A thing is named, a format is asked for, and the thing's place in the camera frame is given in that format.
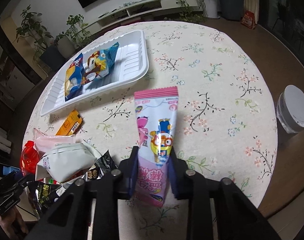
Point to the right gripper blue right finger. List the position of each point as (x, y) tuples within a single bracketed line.
[(177, 176)]

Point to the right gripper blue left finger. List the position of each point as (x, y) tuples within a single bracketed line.
[(129, 172)]

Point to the red snack bag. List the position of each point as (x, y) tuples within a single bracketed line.
[(29, 158)]

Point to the pink cartoon snack pack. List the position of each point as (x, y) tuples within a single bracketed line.
[(155, 142)]

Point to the blue yellow chip bag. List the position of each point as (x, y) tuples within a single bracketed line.
[(99, 64)]

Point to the blue oreo snack bag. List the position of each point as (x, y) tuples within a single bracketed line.
[(73, 78)]

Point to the person left hand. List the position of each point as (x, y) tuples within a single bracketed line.
[(7, 220)]

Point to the black yellow snack bag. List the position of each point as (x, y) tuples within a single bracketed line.
[(42, 196)]

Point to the pale pink snack pack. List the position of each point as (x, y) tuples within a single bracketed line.
[(44, 143)]

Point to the white green snack pouch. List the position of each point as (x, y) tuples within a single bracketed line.
[(64, 161)]

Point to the orange snack bar wrapper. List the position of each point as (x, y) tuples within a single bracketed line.
[(71, 124)]

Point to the white plastic tray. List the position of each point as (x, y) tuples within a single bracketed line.
[(131, 64)]

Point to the wooden shelf cabinet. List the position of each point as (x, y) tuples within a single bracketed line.
[(19, 72)]

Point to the white cylindrical bin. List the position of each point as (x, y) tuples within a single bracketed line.
[(290, 109)]

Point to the potted plant dark pot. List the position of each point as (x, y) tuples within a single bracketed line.
[(31, 29)]

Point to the potted plant white pot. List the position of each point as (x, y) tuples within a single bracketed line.
[(74, 38)]

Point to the white tv console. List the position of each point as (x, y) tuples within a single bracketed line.
[(134, 11)]

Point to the red paper bag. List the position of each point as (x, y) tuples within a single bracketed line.
[(248, 20)]

